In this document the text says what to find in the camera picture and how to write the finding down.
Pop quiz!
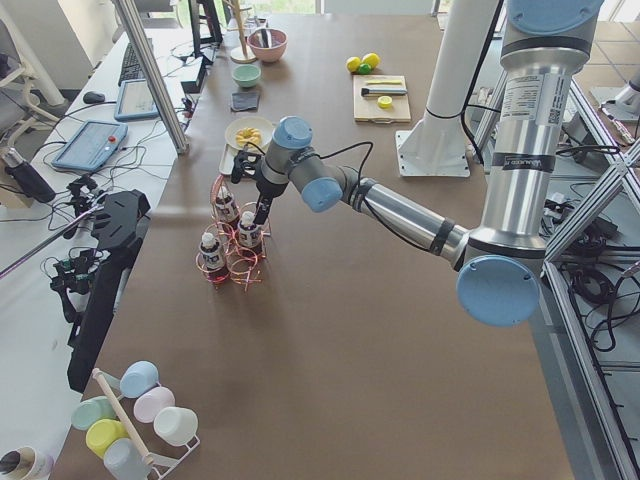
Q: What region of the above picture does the tea bottle in rack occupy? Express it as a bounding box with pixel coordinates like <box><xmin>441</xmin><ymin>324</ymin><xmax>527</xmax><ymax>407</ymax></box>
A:
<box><xmin>200</xmin><ymin>231</ymin><xmax>229</xmax><ymax>285</ymax></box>
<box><xmin>214</xmin><ymin>186</ymin><xmax>239</xmax><ymax>225</ymax></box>

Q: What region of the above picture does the light blue cup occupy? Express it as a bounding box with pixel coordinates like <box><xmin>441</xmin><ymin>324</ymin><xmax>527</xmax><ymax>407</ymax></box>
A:
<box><xmin>120</xmin><ymin>360</ymin><xmax>159</xmax><ymax>399</ymax></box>

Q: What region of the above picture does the tea bottle white cap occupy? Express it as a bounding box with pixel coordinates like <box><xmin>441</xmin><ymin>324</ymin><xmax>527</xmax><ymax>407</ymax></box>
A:
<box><xmin>237</xmin><ymin>211</ymin><xmax>261</xmax><ymax>249</ymax></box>

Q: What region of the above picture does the yellow-green plastic knife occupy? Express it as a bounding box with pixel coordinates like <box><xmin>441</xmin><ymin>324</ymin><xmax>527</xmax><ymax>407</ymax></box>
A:
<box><xmin>365</xmin><ymin>78</ymin><xmax>404</xmax><ymax>86</ymax></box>

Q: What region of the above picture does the white rectangular tray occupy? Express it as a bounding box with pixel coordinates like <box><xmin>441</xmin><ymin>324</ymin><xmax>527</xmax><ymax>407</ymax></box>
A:
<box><xmin>219</xmin><ymin>145</ymin><xmax>262</xmax><ymax>178</ymax></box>

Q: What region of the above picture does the black water bottle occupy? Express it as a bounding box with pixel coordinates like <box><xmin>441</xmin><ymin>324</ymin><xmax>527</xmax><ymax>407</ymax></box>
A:
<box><xmin>1</xmin><ymin>147</ymin><xmax>56</xmax><ymax>203</ymax></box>

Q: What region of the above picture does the green bowl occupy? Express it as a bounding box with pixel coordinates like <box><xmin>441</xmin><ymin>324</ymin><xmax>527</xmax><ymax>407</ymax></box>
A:
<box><xmin>232</xmin><ymin>64</ymin><xmax>262</xmax><ymax>88</ymax></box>

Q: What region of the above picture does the braided ring bread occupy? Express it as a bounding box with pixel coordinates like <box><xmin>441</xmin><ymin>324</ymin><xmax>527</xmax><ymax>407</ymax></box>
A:
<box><xmin>235</xmin><ymin>127</ymin><xmax>262</xmax><ymax>146</ymax></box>

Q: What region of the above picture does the white wire cup rack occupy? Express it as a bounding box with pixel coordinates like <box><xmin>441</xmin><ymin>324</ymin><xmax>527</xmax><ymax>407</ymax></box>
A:
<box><xmin>104</xmin><ymin>372</ymin><xmax>200</xmax><ymax>479</ymax></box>

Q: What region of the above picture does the white round plate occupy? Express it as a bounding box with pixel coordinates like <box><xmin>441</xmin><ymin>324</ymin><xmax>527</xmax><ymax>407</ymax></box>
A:
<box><xmin>225</xmin><ymin>116</ymin><xmax>274</xmax><ymax>150</ymax></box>

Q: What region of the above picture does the half lemon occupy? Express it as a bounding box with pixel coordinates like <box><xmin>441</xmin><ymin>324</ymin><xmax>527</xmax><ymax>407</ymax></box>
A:
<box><xmin>377</xmin><ymin>95</ymin><xmax>393</xmax><ymax>109</ymax></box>

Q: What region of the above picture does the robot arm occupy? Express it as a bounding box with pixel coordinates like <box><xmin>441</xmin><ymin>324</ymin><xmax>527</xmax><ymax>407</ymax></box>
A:
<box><xmin>231</xmin><ymin>1</ymin><xmax>601</xmax><ymax>326</ymax></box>

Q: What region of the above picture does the yellow cup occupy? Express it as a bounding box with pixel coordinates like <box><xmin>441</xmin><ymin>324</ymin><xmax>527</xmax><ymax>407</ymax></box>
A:
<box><xmin>85</xmin><ymin>419</ymin><xmax>129</xmax><ymax>458</ymax></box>

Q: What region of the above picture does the blue teach pendant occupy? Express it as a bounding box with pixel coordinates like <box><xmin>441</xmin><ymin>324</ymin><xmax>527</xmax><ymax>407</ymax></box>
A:
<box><xmin>51</xmin><ymin>121</ymin><xmax>128</xmax><ymax>172</ymax></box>
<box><xmin>114</xmin><ymin>79</ymin><xmax>159</xmax><ymax>122</ymax></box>

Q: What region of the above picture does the copper wire bottle rack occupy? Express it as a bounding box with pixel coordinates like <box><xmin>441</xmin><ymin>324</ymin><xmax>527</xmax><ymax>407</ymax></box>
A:
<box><xmin>195</xmin><ymin>174</ymin><xmax>271</xmax><ymax>290</ymax></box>

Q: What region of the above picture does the metal ice scoop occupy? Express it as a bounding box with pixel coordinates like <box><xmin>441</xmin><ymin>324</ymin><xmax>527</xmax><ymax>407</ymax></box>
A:
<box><xmin>256</xmin><ymin>28</ymin><xmax>273</xmax><ymax>49</ymax></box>

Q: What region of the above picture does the white cup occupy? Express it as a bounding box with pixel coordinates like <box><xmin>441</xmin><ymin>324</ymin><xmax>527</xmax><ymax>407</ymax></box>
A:
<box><xmin>153</xmin><ymin>406</ymin><xmax>198</xmax><ymax>447</ymax></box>

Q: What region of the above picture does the steel muddler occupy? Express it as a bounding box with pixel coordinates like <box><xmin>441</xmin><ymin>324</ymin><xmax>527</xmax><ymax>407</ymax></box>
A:
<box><xmin>360</xmin><ymin>85</ymin><xmax>407</xmax><ymax>97</ymax></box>

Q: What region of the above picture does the green lime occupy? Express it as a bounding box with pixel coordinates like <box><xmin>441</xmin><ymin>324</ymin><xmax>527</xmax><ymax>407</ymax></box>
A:
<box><xmin>357</xmin><ymin>63</ymin><xmax>372</xmax><ymax>75</ymax></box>

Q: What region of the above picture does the black computer mouse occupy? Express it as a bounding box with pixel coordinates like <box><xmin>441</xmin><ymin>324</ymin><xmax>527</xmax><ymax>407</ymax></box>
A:
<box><xmin>82</xmin><ymin>91</ymin><xmax>106</xmax><ymax>105</ymax></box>

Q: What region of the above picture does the pink bowl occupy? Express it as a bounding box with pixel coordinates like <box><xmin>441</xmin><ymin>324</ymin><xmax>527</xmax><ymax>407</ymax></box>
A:
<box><xmin>247</xmin><ymin>28</ymin><xmax>288</xmax><ymax>63</ymax></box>

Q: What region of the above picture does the wooden rack handle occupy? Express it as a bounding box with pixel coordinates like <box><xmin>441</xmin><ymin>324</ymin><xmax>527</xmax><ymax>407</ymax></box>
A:
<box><xmin>92</xmin><ymin>368</ymin><xmax>153</xmax><ymax>465</ymax></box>

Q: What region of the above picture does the green cup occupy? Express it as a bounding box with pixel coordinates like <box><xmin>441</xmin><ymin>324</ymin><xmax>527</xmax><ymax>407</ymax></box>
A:
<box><xmin>71</xmin><ymin>396</ymin><xmax>117</xmax><ymax>431</ymax></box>

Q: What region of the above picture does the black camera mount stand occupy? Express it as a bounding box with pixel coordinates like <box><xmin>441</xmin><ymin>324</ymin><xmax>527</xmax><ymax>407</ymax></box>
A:
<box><xmin>67</xmin><ymin>190</ymin><xmax>150</xmax><ymax>393</ymax></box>

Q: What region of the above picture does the aluminium frame post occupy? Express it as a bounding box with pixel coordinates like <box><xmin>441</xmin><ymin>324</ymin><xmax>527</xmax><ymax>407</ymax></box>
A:
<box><xmin>113</xmin><ymin>0</ymin><xmax>189</xmax><ymax>154</ymax></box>

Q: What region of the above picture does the yellow lemon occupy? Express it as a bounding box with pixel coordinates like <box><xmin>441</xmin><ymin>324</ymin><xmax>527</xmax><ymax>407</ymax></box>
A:
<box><xmin>362</xmin><ymin>52</ymin><xmax>381</xmax><ymax>69</ymax></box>
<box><xmin>346</xmin><ymin>56</ymin><xmax>362</xmax><ymax>73</ymax></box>

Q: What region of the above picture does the black keyboard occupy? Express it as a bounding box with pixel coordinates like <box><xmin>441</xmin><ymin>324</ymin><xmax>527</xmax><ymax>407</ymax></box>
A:
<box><xmin>117</xmin><ymin>43</ymin><xmax>145</xmax><ymax>86</ymax></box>

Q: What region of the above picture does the wooden cutting board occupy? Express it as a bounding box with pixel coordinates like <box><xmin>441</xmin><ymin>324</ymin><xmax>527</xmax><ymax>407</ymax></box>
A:
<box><xmin>352</xmin><ymin>75</ymin><xmax>411</xmax><ymax>123</ymax></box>

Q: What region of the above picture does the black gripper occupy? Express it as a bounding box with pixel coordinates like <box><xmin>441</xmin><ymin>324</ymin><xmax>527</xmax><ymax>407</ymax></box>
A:
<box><xmin>231</xmin><ymin>150</ymin><xmax>287</xmax><ymax>225</ymax></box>

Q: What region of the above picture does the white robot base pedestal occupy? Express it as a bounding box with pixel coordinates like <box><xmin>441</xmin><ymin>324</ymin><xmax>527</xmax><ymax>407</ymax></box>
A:
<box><xmin>396</xmin><ymin>0</ymin><xmax>503</xmax><ymax>177</ymax></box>

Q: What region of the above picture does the grey folded cloth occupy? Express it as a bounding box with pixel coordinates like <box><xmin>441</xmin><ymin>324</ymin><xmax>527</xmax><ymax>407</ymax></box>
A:
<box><xmin>230</xmin><ymin>91</ymin><xmax>260</xmax><ymax>112</ymax></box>

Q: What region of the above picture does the pink cup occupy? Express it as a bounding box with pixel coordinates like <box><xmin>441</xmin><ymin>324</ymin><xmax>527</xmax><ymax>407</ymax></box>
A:
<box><xmin>133</xmin><ymin>386</ymin><xmax>175</xmax><ymax>423</ymax></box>

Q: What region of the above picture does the grey cup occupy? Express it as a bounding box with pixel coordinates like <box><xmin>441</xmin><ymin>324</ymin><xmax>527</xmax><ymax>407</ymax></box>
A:
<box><xmin>103</xmin><ymin>438</ymin><xmax>151</xmax><ymax>480</ymax></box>

